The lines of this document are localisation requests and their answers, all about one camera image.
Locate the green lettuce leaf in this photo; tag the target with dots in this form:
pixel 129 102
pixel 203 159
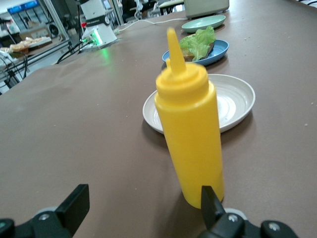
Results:
pixel 200 42

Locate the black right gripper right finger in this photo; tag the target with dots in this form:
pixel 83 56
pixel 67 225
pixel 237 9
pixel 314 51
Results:
pixel 213 212

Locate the beige plate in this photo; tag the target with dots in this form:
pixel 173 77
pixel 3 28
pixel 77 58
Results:
pixel 235 99

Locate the green plate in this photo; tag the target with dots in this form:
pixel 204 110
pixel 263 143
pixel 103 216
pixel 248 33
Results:
pixel 190 26

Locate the brown bread slice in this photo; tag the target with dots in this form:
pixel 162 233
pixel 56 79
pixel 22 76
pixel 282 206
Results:
pixel 187 56

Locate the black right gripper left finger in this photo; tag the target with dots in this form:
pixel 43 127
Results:
pixel 76 205

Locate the blue plate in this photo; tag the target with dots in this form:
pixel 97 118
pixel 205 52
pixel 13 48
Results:
pixel 218 53

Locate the yellow squeeze bottle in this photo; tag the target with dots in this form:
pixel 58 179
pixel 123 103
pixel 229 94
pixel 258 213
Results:
pixel 190 124

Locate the bagged bread loaves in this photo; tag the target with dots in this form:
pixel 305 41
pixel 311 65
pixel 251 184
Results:
pixel 29 43

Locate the beige chrome toaster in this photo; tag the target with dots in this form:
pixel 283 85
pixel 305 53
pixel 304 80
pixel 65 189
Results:
pixel 205 8

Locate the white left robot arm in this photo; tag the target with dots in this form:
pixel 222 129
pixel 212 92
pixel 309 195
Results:
pixel 96 22

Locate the blue storage bins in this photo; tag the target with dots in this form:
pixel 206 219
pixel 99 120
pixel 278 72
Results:
pixel 22 11

